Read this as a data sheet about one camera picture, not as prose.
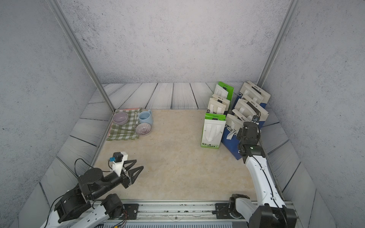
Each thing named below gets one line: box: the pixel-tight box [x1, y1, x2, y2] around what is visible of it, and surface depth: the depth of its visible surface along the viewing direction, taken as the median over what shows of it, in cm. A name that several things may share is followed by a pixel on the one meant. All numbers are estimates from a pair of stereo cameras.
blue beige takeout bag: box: [238, 80, 271, 109], surface depth 98 cm
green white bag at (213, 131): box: [200, 112, 227, 149], surface depth 84 cm
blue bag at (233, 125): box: [221, 113, 244, 161], surface depth 86 cm
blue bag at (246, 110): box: [231, 98, 269, 128], surface depth 89 cm
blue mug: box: [138, 109, 154, 125], surface depth 111 cm
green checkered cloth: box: [106, 107, 141, 141], surface depth 110 cm
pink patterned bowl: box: [135, 122, 152, 136], surface depth 107 cm
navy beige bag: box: [206, 94, 231, 115], surface depth 91 cm
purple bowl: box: [112, 111, 129, 125], surface depth 113 cm
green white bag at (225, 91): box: [213, 81, 235, 104], surface depth 101 cm
